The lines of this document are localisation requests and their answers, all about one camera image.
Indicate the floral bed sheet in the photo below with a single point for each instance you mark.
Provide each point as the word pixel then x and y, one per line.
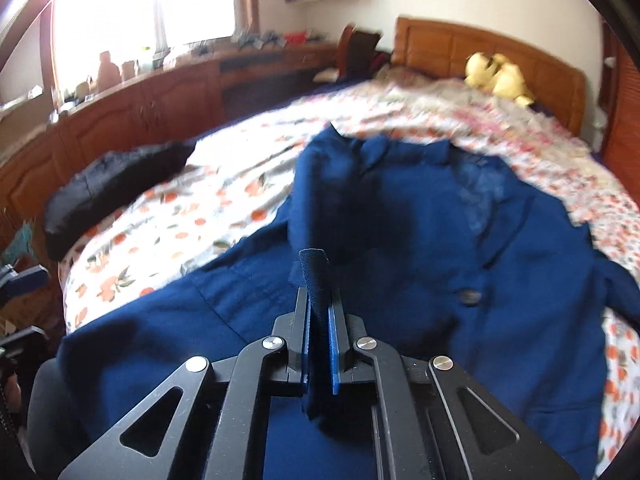
pixel 225 190

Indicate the long wooden cabinet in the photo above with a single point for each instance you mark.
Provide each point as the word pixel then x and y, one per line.
pixel 150 105

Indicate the pale crumpled blanket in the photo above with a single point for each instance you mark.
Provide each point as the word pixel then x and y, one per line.
pixel 450 95

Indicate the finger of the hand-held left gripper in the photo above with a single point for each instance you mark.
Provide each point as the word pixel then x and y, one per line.
pixel 25 280

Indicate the group of bottles and jars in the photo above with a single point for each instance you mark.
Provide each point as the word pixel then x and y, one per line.
pixel 110 67

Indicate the yellow plush toy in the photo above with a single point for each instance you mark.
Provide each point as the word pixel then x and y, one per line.
pixel 500 77

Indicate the window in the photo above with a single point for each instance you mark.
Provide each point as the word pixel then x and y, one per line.
pixel 150 0

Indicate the wooden headboard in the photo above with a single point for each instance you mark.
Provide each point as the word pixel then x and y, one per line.
pixel 440 45

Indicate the wooden slatted wardrobe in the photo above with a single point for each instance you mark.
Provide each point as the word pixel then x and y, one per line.
pixel 622 110

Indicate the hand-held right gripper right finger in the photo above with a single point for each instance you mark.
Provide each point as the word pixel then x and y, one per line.
pixel 332 350

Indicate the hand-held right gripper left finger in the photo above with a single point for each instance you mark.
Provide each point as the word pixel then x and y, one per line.
pixel 306 345

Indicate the wooden chair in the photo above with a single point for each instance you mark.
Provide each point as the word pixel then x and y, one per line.
pixel 357 52

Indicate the navy blue jacket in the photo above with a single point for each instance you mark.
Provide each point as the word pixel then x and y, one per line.
pixel 425 260

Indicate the black garment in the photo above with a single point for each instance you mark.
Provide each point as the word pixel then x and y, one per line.
pixel 110 180

